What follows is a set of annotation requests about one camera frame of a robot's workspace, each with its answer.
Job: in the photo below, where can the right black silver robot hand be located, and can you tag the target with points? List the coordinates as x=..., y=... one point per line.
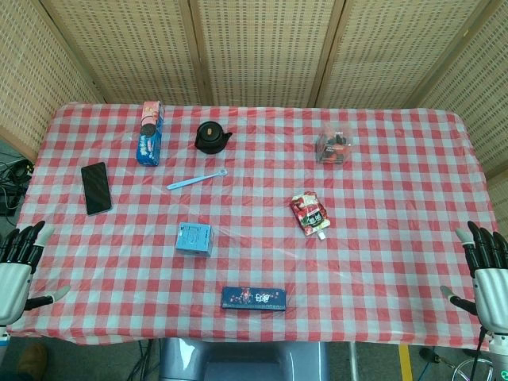
x=492, y=285

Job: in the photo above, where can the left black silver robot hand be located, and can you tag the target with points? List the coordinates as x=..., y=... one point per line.
x=12, y=278

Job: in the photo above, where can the light blue cardboard box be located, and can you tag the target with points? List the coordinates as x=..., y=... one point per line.
x=195, y=239

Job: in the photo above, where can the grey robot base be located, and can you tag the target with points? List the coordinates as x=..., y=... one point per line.
x=242, y=361

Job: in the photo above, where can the blue cookie package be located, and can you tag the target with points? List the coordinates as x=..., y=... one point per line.
x=150, y=137

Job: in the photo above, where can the clear plastic candy container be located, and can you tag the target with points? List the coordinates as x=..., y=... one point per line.
x=333, y=145

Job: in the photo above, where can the red checkered tablecloth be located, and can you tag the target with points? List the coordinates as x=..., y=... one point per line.
x=258, y=254

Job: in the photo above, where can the dark blue long box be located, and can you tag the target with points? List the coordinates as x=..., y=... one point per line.
x=254, y=298

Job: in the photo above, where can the brown shoe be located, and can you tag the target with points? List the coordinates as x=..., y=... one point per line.
x=32, y=360

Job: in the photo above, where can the yellow floor tape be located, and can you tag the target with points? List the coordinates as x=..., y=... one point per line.
x=405, y=363

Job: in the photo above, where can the black smartphone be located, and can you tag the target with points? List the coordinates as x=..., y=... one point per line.
x=96, y=188

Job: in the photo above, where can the white table leg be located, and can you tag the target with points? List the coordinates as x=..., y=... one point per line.
x=354, y=361

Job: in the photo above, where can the woven folding screen panel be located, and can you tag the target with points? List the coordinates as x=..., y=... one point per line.
x=131, y=47
x=266, y=47
x=476, y=107
x=35, y=75
x=389, y=55

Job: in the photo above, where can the red drink pouch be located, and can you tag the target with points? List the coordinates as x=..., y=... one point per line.
x=309, y=212

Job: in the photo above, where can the light blue toothbrush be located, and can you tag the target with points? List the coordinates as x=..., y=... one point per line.
x=196, y=179

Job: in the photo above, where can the black teapot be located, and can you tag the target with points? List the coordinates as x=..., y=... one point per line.
x=210, y=137

